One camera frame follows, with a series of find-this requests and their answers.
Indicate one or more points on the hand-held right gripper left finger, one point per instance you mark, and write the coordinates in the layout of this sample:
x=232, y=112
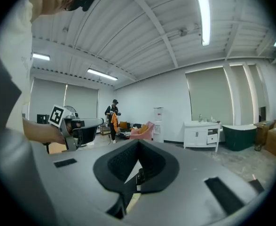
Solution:
x=76, y=185

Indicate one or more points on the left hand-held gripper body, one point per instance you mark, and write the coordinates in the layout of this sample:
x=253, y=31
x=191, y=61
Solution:
x=57, y=115

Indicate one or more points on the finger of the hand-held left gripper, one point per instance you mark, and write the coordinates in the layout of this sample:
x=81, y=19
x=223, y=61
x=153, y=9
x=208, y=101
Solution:
x=90, y=122

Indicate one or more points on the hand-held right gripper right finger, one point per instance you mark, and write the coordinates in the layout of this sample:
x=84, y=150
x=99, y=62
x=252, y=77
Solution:
x=189, y=192

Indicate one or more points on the person's left forearm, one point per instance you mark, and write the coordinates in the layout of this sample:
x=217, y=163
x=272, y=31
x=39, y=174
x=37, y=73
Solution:
x=41, y=132

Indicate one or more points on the person's left hand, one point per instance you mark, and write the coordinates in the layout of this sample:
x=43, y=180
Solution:
x=69, y=127

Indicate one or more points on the black standing fan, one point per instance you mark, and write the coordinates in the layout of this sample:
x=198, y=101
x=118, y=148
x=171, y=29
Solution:
x=70, y=109

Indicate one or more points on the metal shelf rack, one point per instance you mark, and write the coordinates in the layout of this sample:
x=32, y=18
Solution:
x=103, y=129

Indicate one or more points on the black box cabinet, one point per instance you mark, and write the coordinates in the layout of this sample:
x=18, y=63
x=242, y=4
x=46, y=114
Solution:
x=42, y=119

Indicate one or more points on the grey window blind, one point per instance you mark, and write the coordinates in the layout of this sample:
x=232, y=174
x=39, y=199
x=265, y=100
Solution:
x=81, y=100

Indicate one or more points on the orange cloth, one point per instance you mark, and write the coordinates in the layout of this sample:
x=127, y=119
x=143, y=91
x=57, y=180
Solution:
x=115, y=122

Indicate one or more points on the dark striped sofa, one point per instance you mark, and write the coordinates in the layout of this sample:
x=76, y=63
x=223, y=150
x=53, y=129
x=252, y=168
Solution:
x=126, y=128

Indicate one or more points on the pink armchair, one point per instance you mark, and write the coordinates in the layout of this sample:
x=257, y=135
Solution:
x=142, y=132

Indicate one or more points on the black labelled bottle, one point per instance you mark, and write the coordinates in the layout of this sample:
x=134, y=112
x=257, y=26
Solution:
x=133, y=185

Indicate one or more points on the white vanity cabinet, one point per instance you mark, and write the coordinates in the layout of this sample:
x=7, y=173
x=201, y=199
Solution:
x=199, y=135

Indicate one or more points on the white water dispenser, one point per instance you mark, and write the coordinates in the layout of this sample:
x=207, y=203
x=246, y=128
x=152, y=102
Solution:
x=158, y=126

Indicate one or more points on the dark green bathtub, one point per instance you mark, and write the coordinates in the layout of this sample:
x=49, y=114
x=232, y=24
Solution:
x=240, y=136

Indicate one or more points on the cream t-shirt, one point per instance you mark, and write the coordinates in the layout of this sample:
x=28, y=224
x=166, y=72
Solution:
x=15, y=43

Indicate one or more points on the large beige window blind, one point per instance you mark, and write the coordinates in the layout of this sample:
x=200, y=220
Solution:
x=209, y=95

